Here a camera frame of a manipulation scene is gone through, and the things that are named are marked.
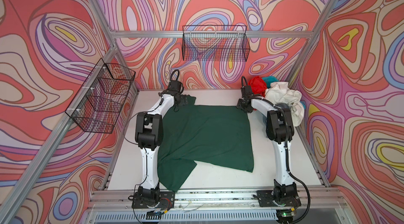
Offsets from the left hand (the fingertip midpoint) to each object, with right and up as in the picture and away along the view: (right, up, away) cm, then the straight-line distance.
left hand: (180, 100), depth 103 cm
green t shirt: (+25, -22, -8) cm, 34 cm away
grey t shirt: (+63, -3, -10) cm, 64 cm away
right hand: (+43, -6, +6) cm, 44 cm away
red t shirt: (+51, +9, -2) cm, 52 cm away
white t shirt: (+63, +4, -5) cm, 64 cm away
